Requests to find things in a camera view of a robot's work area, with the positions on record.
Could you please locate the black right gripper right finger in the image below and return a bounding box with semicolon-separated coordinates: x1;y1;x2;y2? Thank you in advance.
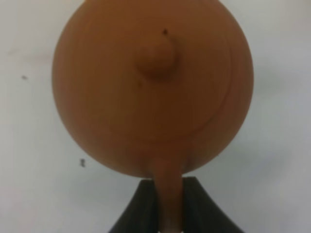
182;177;242;233

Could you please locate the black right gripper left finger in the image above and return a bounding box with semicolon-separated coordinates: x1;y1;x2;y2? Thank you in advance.
109;179;159;233

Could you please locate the brown clay teapot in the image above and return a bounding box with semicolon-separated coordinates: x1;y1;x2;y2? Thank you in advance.
52;0;254;233

